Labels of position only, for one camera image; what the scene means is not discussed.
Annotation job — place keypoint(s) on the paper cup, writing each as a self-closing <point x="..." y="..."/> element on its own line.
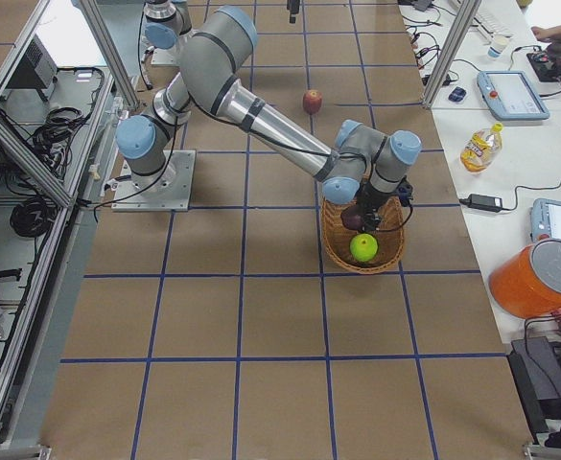
<point x="497" y="45"/>

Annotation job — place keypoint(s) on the green apple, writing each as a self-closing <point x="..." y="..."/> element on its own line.
<point x="363" y="247"/>

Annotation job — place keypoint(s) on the left teach pendant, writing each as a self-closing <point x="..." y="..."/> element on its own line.
<point x="510" y="96"/>

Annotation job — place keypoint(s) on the dark blue pouch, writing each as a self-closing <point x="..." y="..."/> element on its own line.
<point x="457" y="95"/>

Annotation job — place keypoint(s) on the dark red apple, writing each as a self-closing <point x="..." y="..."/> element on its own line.
<point x="351" y="218"/>

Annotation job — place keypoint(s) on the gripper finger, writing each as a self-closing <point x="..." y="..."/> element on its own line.
<point x="371" y="221"/>
<point x="293" y="8"/>

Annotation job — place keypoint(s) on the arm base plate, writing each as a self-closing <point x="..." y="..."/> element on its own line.
<point x="168" y="190"/>
<point x="165" y="57"/>

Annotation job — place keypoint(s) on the right teach pendant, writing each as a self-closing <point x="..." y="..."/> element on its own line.
<point x="545" y="219"/>

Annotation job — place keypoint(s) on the teach pendant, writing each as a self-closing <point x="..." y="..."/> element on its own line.
<point x="545" y="219"/>
<point x="510" y="96"/>

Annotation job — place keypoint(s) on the orange juice bottle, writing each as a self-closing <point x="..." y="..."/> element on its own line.
<point x="482" y="148"/>

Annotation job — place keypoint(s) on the black power adapter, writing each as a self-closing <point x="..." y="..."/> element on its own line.
<point x="485" y="203"/>

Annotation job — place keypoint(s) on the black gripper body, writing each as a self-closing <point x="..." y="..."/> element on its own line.
<point x="370" y="198"/>

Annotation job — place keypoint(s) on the brown paper table mat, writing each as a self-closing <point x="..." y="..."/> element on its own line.
<point x="225" y="332"/>

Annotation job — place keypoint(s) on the orange bucket with lid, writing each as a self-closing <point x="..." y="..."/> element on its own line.
<point x="529" y="284"/>

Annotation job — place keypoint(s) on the wicker basket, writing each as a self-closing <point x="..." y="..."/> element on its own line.
<point x="390" y="237"/>

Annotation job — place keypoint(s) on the aluminium frame post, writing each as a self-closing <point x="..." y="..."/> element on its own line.
<point x="459" y="28"/>

